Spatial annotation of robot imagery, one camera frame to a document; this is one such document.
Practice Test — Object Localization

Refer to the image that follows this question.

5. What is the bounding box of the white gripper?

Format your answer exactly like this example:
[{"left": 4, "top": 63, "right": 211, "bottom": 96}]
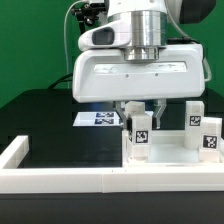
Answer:
[{"left": 73, "top": 22, "right": 205, "bottom": 130}]

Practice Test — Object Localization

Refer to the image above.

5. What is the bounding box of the white square tabletop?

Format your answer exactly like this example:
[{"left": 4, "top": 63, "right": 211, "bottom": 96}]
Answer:
[{"left": 122, "top": 130, "right": 224, "bottom": 167}]

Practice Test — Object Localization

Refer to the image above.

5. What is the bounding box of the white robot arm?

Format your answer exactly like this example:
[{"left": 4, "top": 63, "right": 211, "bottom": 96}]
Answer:
[{"left": 72, "top": 0, "right": 216, "bottom": 121}]

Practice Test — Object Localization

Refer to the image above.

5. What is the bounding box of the white marker sheet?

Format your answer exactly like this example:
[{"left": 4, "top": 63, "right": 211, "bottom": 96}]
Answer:
[{"left": 73, "top": 111, "right": 121, "bottom": 127}]

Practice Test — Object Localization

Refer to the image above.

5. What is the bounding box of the white U-shaped fence wall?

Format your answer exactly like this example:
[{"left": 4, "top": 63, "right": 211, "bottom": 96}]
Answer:
[{"left": 0, "top": 136, "right": 224, "bottom": 194}]

